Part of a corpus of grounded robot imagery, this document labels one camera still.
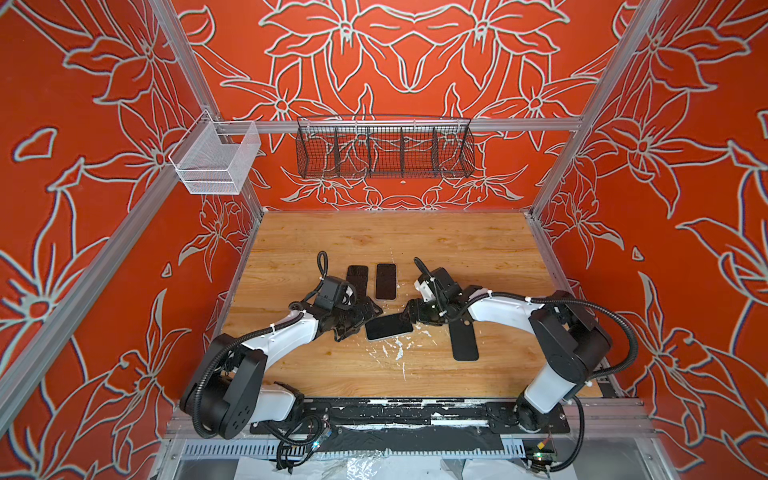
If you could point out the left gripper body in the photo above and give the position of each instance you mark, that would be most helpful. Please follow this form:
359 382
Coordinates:
352 316

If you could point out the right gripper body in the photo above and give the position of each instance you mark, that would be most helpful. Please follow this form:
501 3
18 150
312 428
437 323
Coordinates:
428 312

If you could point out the black smartphone picked up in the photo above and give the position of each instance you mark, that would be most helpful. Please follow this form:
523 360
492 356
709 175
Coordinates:
357 281

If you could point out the pink phone case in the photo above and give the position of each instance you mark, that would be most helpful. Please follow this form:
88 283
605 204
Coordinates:
386 288

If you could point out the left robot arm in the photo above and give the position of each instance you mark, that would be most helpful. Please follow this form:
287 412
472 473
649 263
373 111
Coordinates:
226 392

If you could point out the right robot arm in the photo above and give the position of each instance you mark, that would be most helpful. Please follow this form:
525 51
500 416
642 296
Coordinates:
566 328

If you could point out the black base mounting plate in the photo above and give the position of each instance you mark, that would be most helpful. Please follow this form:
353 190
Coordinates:
496 415

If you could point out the white mesh basket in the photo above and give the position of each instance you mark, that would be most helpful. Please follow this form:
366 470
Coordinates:
215 157

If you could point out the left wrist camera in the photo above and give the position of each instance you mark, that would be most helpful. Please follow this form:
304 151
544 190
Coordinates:
349 295

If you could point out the black wire basket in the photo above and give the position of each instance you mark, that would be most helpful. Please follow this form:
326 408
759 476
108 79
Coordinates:
384 153

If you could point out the aluminium frame rail back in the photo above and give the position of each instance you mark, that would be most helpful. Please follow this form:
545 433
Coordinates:
476 125

